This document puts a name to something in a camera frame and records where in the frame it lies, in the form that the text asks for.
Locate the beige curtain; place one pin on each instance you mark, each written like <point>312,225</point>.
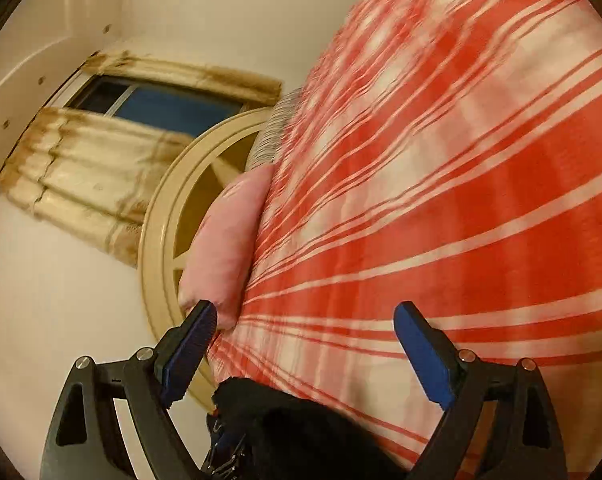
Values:
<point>235,84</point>
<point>91,175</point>

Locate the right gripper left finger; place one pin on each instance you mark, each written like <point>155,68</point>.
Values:
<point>84,439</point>

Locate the red plaid bed sheet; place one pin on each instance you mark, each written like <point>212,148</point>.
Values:
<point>448,153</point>

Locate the beige left curtain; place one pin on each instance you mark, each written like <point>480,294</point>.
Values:
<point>91,175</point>

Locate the beige right curtain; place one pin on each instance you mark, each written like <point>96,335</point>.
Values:
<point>235,84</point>

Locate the striped grey pillow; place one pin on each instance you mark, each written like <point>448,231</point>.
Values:
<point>268,140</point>

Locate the black pants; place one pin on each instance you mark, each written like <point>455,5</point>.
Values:
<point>258,432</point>

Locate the cream round headboard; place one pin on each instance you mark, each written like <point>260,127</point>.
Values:
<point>187,190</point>

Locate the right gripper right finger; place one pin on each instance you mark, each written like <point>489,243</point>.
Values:
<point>525,440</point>

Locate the dark blue window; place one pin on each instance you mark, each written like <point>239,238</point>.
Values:
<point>156,105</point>

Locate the pink folded blanket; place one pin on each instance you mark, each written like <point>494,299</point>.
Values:
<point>220,256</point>

